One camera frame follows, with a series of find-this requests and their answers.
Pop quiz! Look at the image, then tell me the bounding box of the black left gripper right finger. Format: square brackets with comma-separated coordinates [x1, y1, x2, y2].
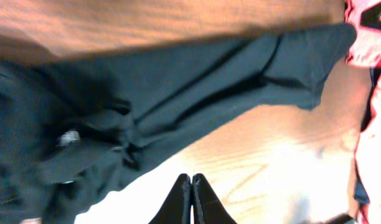
[192, 174, 237, 224]

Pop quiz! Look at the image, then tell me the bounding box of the red t-shirt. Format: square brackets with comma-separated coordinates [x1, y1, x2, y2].
[345, 0, 381, 223]

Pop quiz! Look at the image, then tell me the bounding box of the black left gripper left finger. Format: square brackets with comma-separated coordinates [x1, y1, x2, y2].
[149, 174, 191, 224]

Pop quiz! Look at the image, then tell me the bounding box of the black t-shirt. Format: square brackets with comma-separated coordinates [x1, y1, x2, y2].
[0, 24, 356, 223]

